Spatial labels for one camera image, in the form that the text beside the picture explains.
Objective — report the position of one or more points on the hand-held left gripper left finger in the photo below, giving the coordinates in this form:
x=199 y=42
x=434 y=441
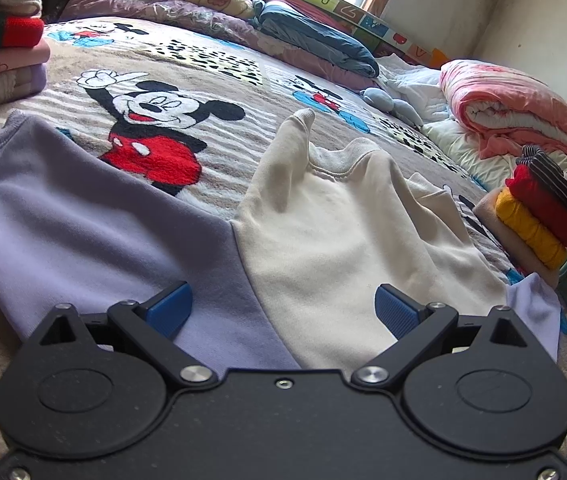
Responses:
x=168 y=307

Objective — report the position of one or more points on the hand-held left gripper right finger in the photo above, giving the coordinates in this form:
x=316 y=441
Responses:
x=401 y=310

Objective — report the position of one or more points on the lilac and cream sweatshirt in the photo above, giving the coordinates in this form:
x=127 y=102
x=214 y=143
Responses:
x=338 y=240

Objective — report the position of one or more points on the yellow folded sweater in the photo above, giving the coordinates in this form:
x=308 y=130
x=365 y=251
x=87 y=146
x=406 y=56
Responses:
x=528 y=232

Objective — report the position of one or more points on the cartoon mouse printed blanket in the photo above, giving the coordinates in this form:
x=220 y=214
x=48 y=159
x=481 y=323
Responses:
x=233 y=160

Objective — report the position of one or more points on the cream duvet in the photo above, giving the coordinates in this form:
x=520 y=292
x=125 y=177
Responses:
x=473 y=155

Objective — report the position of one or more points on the black striped folded garment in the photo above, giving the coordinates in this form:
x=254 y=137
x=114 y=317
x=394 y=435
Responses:
x=558 y=185

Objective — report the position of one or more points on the pale blue plush toy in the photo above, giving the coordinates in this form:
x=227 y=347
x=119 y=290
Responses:
x=383 y=97

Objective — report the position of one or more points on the white bedding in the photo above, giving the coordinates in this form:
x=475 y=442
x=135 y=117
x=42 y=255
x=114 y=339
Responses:
x=413 y=80

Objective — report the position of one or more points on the pink rolled quilt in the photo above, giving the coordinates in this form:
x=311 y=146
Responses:
x=503 y=90

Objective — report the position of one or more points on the blue folded quilt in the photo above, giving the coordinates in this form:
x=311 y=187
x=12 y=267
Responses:
x=323 y=37

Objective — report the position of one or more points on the purple quilt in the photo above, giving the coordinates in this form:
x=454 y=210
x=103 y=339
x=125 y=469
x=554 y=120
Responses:
x=178 y=17

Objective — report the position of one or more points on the pink folded garment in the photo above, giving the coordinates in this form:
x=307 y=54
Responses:
x=8 y=62

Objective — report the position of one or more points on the red and green folded sweater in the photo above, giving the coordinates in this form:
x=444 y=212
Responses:
x=18 y=32

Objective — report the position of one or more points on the maroon pillow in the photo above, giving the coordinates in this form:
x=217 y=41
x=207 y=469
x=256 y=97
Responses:
x=308 y=7

